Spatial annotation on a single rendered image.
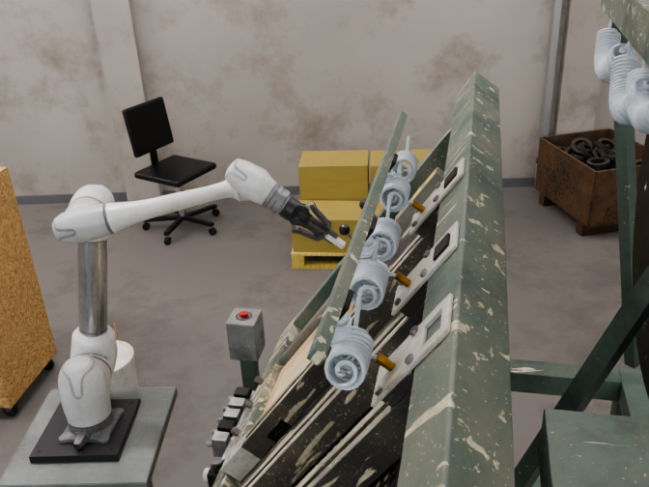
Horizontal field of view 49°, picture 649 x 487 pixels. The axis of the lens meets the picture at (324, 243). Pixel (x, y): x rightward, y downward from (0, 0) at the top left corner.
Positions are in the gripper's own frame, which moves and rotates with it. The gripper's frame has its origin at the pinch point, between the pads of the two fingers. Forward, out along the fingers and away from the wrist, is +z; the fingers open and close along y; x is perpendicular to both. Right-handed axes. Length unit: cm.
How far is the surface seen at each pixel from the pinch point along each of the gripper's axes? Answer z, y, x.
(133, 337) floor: -45, -209, 129
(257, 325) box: 0, -66, 24
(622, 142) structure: 56, 73, 26
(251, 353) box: 4, -76, 20
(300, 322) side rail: 13, -54, 26
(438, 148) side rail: 11.7, 36.9, 26.0
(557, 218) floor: 174, -51, 332
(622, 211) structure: 73, 56, 27
